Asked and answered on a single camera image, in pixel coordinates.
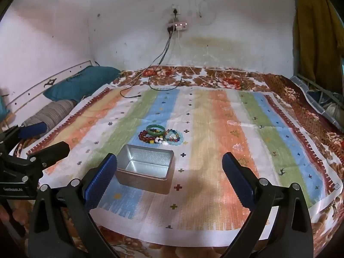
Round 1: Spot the dark red bead bracelet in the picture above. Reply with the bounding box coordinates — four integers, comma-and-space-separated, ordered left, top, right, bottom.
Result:
138, 130, 157, 144

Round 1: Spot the green jade bangle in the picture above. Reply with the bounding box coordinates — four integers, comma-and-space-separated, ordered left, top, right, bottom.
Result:
146, 124, 166, 137

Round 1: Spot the pale blue bead bracelet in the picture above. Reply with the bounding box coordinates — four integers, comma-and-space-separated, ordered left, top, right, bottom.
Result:
164, 130, 186, 147

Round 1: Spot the multicolour bead bracelet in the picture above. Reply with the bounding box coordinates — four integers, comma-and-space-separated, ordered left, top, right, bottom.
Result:
164, 129, 181, 143

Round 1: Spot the white headboard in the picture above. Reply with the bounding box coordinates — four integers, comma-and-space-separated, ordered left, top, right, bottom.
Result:
6, 59, 95, 114

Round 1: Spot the floral brown blanket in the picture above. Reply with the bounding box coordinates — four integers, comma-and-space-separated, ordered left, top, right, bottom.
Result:
10, 64, 344, 258

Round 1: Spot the grey striped bolster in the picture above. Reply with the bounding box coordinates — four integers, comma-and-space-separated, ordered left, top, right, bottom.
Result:
21, 100, 76, 132

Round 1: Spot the teal pillow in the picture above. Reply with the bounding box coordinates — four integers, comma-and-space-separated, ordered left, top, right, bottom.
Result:
43, 66, 121, 103

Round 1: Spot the silver metal tin box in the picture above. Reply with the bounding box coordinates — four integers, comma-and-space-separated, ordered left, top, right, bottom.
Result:
115, 144, 174, 195

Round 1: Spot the striped colourful mat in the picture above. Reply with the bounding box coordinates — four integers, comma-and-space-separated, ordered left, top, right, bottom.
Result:
28, 86, 343, 247

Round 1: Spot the white power strip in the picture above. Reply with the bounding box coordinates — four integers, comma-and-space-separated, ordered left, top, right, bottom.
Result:
167, 21, 188, 32

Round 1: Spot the hanging brown garment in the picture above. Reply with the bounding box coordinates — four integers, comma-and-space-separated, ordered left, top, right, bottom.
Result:
293, 0, 343, 94

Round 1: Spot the black charging cable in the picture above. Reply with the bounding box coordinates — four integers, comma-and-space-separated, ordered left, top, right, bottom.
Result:
119, 26, 184, 98

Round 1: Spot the wall socket with plug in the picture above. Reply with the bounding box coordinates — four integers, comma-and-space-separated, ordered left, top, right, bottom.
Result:
171, 4, 181, 17

